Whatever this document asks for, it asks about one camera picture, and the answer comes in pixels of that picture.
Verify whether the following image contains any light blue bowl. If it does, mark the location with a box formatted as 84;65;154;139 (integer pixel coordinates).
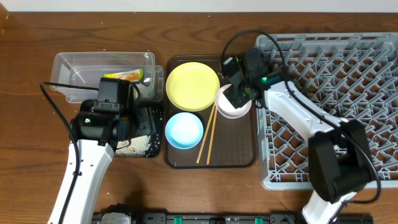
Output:
165;112;204;150

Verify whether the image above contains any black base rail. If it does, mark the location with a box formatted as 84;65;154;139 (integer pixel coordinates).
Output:
91;203;374;224

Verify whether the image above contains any grey dishwasher rack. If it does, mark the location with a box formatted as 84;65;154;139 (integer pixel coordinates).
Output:
256;33;397;190

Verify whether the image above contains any left wooden chopstick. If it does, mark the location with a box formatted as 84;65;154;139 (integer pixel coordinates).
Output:
196;103;216;164

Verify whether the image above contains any green orange snack wrapper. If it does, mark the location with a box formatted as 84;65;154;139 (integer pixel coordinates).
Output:
104;68;144;82

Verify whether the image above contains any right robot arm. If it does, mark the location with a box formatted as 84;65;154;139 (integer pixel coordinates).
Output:
220;49;376;223

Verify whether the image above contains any yellow plate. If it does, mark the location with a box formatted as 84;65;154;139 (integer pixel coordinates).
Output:
166;62;220;111

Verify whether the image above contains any white rice pile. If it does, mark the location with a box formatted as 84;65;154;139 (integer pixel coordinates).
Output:
114;105;164;157

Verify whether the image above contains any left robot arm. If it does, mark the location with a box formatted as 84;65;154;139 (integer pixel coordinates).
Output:
44;77;155;223

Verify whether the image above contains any clear plastic bin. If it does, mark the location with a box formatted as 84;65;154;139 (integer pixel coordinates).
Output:
50;52;164;102

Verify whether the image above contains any brown serving tray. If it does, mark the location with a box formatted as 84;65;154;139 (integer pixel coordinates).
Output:
163;54;257;170

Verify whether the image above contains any pink bowl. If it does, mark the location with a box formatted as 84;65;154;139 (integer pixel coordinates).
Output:
215;84;252;119

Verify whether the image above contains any black waste tray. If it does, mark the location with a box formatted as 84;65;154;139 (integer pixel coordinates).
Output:
79;99;165;158

